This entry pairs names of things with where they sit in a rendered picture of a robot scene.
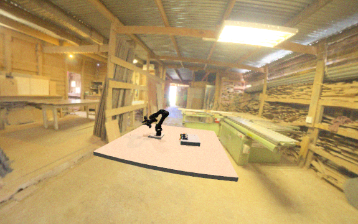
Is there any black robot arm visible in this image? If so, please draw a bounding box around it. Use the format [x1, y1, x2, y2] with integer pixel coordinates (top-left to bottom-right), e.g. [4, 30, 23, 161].
[149, 110, 169, 136]

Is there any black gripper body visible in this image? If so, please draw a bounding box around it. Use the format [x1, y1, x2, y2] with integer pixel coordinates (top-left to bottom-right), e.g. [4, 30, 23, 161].
[144, 116, 153, 129]

